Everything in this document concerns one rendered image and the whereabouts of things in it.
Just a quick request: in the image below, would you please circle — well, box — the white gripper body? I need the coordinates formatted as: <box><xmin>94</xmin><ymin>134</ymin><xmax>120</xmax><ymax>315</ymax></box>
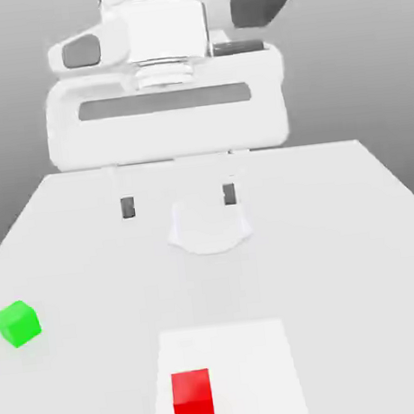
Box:
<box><xmin>39</xmin><ymin>43</ymin><xmax>293</xmax><ymax>175</ymax></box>

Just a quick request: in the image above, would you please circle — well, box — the small green cube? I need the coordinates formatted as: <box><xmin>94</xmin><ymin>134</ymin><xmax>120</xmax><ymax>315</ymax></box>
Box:
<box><xmin>0</xmin><ymin>297</ymin><xmax>45</xmax><ymax>352</ymax></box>

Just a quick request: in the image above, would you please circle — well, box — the small red cube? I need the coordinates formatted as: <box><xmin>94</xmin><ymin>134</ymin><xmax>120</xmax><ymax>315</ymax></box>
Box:
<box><xmin>169</xmin><ymin>367</ymin><xmax>216</xmax><ymax>414</ymax></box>

